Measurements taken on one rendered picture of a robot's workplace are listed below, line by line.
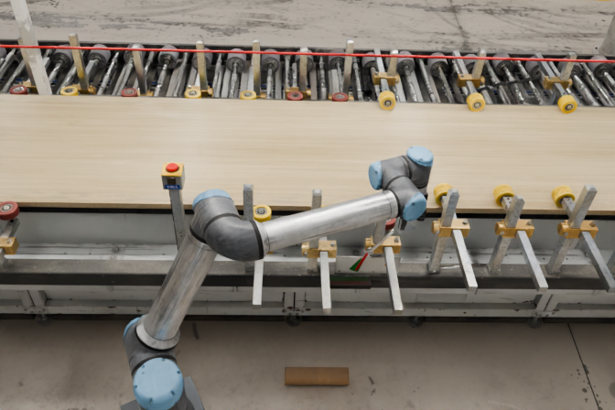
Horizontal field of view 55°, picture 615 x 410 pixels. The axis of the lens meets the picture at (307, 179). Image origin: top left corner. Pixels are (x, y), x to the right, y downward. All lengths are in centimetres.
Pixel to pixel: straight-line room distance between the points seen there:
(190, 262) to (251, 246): 25
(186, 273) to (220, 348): 127
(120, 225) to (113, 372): 78
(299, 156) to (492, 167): 87
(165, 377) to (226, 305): 107
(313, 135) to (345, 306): 87
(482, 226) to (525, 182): 27
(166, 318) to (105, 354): 120
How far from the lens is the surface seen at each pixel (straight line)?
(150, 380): 198
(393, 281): 222
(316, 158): 263
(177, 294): 188
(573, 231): 249
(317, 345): 305
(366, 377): 298
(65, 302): 316
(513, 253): 280
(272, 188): 246
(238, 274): 241
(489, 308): 315
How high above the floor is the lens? 255
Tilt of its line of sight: 41 degrees down
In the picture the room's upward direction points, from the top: 3 degrees clockwise
